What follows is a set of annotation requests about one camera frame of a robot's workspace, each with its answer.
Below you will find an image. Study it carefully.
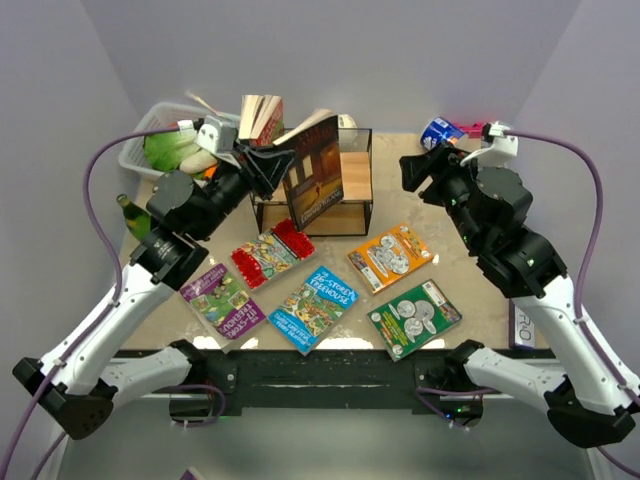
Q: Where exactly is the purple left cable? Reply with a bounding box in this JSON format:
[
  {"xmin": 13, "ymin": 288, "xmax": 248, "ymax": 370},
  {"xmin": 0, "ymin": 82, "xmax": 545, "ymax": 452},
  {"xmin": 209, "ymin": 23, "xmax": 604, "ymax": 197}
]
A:
[{"xmin": 0, "ymin": 124, "xmax": 196, "ymax": 480}]

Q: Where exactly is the red back cover book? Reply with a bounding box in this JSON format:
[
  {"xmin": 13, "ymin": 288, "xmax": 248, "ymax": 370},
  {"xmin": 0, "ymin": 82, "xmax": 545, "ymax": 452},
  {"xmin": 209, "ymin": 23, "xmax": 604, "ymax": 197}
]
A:
[{"xmin": 249, "ymin": 95, "xmax": 284, "ymax": 146}]

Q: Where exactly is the white toy radish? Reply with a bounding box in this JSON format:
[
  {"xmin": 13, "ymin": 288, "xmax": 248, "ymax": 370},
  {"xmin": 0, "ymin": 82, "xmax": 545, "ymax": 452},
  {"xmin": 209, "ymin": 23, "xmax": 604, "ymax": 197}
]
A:
[{"xmin": 179, "ymin": 149, "xmax": 217, "ymax": 175}]

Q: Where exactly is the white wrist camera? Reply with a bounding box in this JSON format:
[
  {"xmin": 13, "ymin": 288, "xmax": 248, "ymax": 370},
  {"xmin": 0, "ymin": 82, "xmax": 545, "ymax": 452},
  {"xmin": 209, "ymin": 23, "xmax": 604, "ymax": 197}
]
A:
[
  {"xmin": 195, "ymin": 115, "xmax": 240, "ymax": 168},
  {"xmin": 460, "ymin": 121, "xmax": 519, "ymax": 168}
]

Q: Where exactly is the dark brown cover book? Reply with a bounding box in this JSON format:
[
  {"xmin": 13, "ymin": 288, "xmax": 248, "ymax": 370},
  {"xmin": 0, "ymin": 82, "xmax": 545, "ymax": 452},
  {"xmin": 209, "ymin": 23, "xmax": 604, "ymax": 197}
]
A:
[{"xmin": 273, "ymin": 108, "xmax": 344, "ymax": 231}]

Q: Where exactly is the green glass bottle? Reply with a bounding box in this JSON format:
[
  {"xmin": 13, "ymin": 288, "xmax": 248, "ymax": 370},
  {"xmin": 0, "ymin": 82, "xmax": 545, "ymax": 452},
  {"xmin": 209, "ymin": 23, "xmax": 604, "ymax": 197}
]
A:
[{"xmin": 116, "ymin": 194, "xmax": 151, "ymax": 241}]

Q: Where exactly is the blue 26-storey treehouse book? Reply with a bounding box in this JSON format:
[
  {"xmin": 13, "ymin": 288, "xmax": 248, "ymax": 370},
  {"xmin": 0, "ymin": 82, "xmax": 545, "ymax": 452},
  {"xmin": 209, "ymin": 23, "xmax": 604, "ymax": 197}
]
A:
[{"xmin": 268, "ymin": 266, "xmax": 359, "ymax": 356}]

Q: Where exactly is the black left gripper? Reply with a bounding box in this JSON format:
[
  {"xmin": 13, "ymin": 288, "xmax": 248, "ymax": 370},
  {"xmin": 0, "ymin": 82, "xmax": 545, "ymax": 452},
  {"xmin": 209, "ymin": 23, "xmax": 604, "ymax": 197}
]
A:
[{"xmin": 193, "ymin": 140, "xmax": 297, "ymax": 240}]

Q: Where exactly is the white plastic basket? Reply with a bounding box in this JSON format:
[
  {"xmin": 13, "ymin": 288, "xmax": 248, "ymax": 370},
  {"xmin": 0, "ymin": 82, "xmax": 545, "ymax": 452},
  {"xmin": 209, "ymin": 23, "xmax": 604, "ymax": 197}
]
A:
[{"xmin": 119, "ymin": 102, "xmax": 240, "ymax": 183}]

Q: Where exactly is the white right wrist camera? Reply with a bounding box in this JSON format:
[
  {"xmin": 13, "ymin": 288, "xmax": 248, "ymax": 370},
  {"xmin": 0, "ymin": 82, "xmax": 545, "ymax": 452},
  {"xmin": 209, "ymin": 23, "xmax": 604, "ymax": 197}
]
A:
[{"xmin": 460, "ymin": 121, "xmax": 519, "ymax": 168}]

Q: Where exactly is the black front frame bar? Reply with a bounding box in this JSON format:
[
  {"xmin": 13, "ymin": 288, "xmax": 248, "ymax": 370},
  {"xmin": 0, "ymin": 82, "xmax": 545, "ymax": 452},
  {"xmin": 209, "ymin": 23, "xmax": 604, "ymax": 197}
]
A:
[{"xmin": 169, "ymin": 350, "xmax": 479, "ymax": 421}]

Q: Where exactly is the green back cover book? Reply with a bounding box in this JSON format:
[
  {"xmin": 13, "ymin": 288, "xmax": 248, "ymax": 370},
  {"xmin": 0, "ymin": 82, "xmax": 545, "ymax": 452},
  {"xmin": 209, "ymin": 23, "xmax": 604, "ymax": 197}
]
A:
[{"xmin": 367, "ymin": 279, "xmax": 463, "ymax": 362}]

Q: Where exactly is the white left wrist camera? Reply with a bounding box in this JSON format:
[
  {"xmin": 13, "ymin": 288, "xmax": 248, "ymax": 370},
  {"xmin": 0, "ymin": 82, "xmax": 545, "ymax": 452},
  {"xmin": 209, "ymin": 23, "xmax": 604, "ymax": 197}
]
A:
[{"xmin": 195, "ymin": 115, "xmax": 240, "ymax": 168}]

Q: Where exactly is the orange back cover book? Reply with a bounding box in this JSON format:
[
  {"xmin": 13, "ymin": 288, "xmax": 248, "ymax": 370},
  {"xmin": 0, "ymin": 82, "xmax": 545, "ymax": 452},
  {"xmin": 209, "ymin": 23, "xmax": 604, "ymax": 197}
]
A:
[{"xmin": 347, "ymin": 223, "xmax": 435, "ymax": 295}]

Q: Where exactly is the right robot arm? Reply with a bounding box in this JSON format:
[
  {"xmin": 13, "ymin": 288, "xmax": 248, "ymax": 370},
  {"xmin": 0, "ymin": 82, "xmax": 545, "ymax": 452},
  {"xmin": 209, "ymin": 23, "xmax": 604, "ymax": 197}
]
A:
[{"xmin": 399, "ymin": 143, "xmax": 639, "ymax": 449}]

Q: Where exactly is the toy cabbage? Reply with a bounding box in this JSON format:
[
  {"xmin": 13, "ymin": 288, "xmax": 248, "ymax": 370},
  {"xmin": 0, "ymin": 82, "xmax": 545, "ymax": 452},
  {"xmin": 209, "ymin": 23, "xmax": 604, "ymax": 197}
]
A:
[{"xmin": 143, "ymin": 132, "xmax": 199, "ymax": 172}]

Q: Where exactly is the black floral cover book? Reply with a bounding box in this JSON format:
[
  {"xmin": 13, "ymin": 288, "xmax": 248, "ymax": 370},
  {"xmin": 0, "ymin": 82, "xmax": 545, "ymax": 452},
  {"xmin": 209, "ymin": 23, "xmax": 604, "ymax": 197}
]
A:
[{"xmin": 238, "ymin": 94, "xmax": 264, "ymax": 140}]

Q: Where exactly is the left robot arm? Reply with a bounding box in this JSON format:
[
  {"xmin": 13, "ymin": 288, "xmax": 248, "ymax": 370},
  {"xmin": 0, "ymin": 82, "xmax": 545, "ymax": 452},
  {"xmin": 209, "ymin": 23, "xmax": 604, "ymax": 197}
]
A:
[{"xmin": 13, "ymin": 144, "xmax": 295, "ymax": 440}]

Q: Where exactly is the red treehouse book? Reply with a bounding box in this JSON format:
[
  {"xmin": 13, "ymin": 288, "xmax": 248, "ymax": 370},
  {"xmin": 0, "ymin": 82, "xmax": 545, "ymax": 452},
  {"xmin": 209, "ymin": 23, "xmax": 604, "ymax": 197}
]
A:
[{"xmin": 231, "ymin": 219, "xmax": 315, "ymax": 290}]

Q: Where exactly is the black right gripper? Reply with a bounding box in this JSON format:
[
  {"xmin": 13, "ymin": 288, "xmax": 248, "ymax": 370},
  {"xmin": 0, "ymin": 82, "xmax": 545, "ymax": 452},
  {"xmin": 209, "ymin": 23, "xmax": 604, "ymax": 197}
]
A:
[{"xmin": 399, "ymin": 139, "xmax": 494, "ymax": 250}]

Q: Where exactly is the pink box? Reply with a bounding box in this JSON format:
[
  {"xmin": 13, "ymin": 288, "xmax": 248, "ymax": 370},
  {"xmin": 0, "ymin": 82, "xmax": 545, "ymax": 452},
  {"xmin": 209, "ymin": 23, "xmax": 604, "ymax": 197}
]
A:
[{"xmin": 458, "ymin": 122, "xmax": 495, "ymax": 139}]

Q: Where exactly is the purple 117-storey treehouse book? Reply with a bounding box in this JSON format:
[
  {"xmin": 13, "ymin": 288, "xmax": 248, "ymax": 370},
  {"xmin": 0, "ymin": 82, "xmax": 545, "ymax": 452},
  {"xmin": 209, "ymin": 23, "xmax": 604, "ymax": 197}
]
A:
[{"xmin": 179, "ymin": 263, "xmax": 266, "ymax": 353}]

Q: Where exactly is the wood and wire shelf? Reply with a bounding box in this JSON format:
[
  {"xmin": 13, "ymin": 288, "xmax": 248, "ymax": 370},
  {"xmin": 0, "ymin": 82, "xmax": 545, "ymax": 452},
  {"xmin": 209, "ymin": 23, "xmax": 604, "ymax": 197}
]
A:
[{"xmin": 252, "ymin": 128, "xmax": 373, "ymax": 237}]

